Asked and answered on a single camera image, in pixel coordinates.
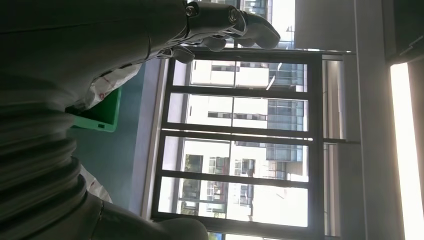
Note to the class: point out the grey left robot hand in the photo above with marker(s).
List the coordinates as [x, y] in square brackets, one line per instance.
[82, 39]

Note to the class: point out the grey courier package red print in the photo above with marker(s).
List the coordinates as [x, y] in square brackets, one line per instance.
[109, 82]
[94, 185]

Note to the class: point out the green plastic basket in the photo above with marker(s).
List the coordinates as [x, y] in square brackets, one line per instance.
[106, 116]

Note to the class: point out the bright ceiling light panel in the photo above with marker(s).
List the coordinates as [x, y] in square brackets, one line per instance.
[404, 149]

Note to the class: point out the black window frame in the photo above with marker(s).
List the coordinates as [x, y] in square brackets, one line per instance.
[238, 92]

